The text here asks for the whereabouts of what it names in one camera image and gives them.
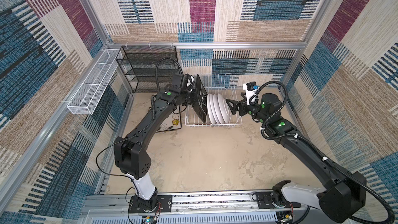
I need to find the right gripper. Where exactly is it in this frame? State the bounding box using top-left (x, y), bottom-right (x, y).
top-left (225, 92), bottom-right (268, 124)

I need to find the white round plate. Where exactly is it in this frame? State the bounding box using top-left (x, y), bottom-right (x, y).
top-left (217, 94), bottom-right (232, 124)
top-left (214, 94), bottom-right (225, 124)
top-left (206, 94), bottom-right (217, 124)
top-left (209, 94), bottom-right (221, 124)

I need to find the floral square plate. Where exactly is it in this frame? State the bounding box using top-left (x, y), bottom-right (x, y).
top-left (157, 107), bottom-right (182, 132)

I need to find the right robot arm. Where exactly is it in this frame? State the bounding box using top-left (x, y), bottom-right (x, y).
top-left (224, 93), bottom-right (366, 223)

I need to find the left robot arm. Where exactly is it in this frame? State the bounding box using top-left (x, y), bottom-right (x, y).
top-left (114, 74), bottom-right (194, 211)

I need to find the black mesh shelf rack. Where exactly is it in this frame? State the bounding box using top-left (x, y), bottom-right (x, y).
top-left (116, 46), bottom-right (181, 93)

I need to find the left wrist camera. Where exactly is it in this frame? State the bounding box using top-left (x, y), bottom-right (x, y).
top-left (170, 74), bottom-right (189, 94)

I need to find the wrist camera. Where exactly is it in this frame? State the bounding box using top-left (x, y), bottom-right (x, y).
top-left (243, 82), bottom-right (259, 105)
top-left (170, 74), bottom-right (189, 94)

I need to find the white wire dish rack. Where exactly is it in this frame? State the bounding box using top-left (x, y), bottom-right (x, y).
top-left (184, 74), bottom-right (243, 128)

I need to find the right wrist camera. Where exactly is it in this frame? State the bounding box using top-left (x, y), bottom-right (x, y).
top-left (243, 82), bottom-right (259, 105)

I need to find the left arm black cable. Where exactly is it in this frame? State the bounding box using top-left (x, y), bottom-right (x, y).
top-left (154, 57), bottom-right (184, 94)

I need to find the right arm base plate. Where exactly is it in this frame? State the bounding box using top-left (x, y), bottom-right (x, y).
top-left (251, 191), bottom-right (301, 209)

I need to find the white mesh wall basket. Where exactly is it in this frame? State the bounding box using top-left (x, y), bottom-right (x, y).
top-left (67, 49), bottom-right (119, 115)

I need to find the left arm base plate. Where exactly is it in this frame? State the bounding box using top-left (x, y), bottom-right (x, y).
top-left (128, 195), bottom-right (173, 214)

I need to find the aluminium mounting rail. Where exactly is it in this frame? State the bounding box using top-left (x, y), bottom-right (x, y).
top-left (77, 189), bottom-right (352, 224)

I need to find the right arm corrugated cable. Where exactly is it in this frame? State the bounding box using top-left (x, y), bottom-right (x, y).
top-left (248, 80), bottom-right (396, 224)

